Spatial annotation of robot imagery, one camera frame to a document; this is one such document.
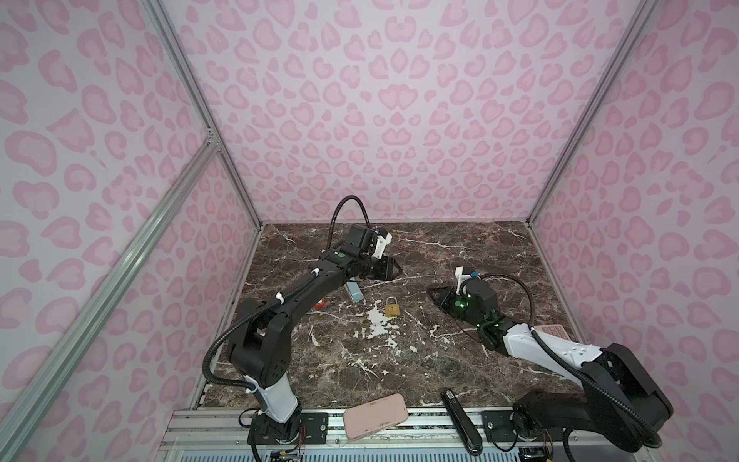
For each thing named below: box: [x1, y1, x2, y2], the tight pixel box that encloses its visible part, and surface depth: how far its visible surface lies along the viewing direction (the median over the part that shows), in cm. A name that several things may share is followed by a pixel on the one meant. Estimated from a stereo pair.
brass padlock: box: [384, 296, 401, 318], surface depth 97 cm
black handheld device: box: [439, 388, 484, 457], surface depth 73 cm
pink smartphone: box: [342, 393, 409, 440], surface depth 76 cm
